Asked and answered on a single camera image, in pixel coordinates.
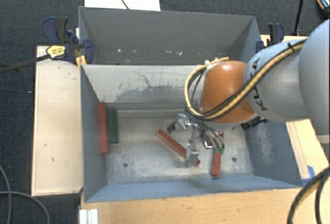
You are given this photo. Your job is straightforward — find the pale wood board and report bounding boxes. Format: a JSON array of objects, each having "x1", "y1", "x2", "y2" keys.
[{"x1": 30, "y1": 45, "x2": 85, "y2": 197}]

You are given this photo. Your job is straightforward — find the red-brown flat block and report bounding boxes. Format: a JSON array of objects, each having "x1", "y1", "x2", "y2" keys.
[
  {"x1": 155, "y1": 129, "x2": 202, "y2": 166},
  {"x1": 97, "y1": 101, "x2": 110, "y2": 155},
  {"x1": 210, "y1": 152, "x2": 223, "y2": 178}
]

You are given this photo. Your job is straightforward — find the dark green flat block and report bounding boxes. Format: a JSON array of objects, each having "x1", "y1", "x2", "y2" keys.
[{"x1": 106, "y1": 107, "x2": 120, "y2": 144}]

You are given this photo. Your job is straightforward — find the grey metal bin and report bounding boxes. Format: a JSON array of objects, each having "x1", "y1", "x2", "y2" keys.
[{"x1": 78, "y1": 6, "x2": 304, "y2": 204}]

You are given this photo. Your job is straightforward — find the black cylinder on white bracket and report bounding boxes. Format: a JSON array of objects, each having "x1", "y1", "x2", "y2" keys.
[{"x1": 241, "y1": 116, "x2": 269, "y2": 130}]

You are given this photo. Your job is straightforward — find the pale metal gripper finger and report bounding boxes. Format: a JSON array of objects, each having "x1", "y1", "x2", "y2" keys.
[
  {"x1": 192, "y1": 143, "x2": 200, "y2": 168},
  {"x1": 184, "y1": 143, "x2": 193, "y2": 168}
]

